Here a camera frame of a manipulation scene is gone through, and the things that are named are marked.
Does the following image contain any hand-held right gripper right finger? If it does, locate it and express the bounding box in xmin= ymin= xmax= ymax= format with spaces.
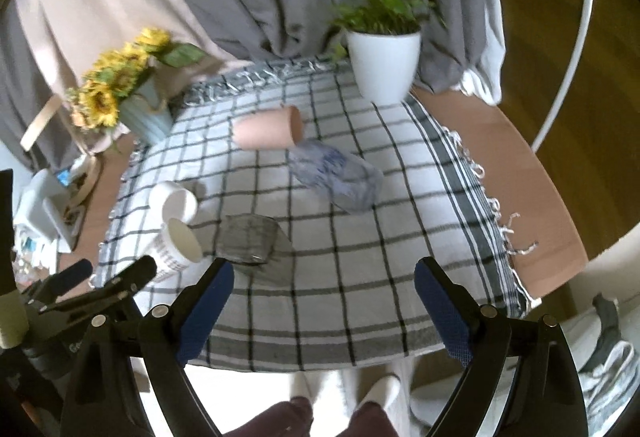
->
xmin=414 ymin=256 xmax=591 ymax=437

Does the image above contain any checked tablecloth with fringe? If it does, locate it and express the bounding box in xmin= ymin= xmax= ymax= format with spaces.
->
xmin=92 ymin=58 xmax=541 ymax=373

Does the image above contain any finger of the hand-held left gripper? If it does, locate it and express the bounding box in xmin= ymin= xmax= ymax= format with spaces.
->
xmin=27 ymin=255 xmax=159 ymax=318
xmin=49 ymin=259 xmax=95 ymax=299

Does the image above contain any white box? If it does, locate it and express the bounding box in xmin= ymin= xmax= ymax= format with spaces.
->
xmin=14 ymin=168 xmax=82 ymax=254

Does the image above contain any wooden chair back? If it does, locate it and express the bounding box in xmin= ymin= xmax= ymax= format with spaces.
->
xmin=20 ymin=96 xmax=62 ymax=150

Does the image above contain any white sheer curtain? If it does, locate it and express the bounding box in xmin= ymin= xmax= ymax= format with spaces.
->
xmin=457 ymin=0 xmax=507 ymax=106

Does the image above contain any grey and white cloth pile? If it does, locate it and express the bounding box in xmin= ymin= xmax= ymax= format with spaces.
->
xmin=577 ymin=293 xmax=640 ymax=424

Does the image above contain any white cup with striped print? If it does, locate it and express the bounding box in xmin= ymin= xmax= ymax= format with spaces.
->
xmin=149 ymin=218 xmax=204 ymax=283

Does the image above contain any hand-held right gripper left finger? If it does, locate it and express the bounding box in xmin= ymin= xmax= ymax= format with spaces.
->
xmin=60 ymin=258 xmax=236 ymax=437

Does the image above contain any person's right leg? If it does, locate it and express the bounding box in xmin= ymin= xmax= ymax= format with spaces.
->
xmin=349 ymin=401 xmax=401 ymax=437

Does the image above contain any white slipper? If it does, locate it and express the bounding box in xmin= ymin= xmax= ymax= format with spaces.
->
xmin=290 ymin=371 xmax=317 ymax=404
xmin=359 ymin=374 xmax=402 ymax=407

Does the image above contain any light blue ribbed vase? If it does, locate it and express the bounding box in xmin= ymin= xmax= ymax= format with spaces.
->
xmin=119 ymin=77 xmax=174 ymax=146

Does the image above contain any person's leg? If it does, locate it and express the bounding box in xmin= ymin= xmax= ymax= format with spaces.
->
xmin=222 ymin=396 xmax=315 ymax=437
xmin=349 ymin=401 xmax=401 ymax=437

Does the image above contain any pink cup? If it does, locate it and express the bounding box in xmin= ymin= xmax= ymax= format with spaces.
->
xmin=233 ymin=105 xmax=304 ymax=150

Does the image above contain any clear plastic cup blue print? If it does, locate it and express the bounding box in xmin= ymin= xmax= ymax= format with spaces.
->
xmin=288 ymin=140 xmax=385 ymax=212

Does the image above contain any dark smoky glass cup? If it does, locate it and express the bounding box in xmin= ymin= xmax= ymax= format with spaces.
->
xmin=214 ymin=214 xmax=281 ymax=265

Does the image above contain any sunflower bouquet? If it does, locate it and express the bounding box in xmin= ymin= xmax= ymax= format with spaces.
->
xmin=65 ymin=28 xmax=206 ymax=134

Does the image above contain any green plant in white pot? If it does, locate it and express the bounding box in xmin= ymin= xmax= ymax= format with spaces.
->
xmin=327 ymin=0 xmax=447 ymax=106

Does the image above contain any wooden ring handle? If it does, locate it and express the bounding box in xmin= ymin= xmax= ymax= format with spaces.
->
xmin=64 ymin=151 xmax=104 ymax=219

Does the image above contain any plain white cup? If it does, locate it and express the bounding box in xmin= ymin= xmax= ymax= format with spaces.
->
xmin=148 ymin=181 xmax=199 ymax=225

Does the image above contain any person's left leg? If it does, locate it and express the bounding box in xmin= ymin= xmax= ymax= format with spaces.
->
xmin=222 ymin=396 xmax=315 ymax=437

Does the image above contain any white hoop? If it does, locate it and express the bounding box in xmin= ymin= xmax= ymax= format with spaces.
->
xmin=531 ymin=0 xmax=597 ymax=152

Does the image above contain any beige curtain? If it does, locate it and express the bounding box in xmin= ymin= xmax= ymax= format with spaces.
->
xmin=14 ymin=0 xmax=261 ymax=138

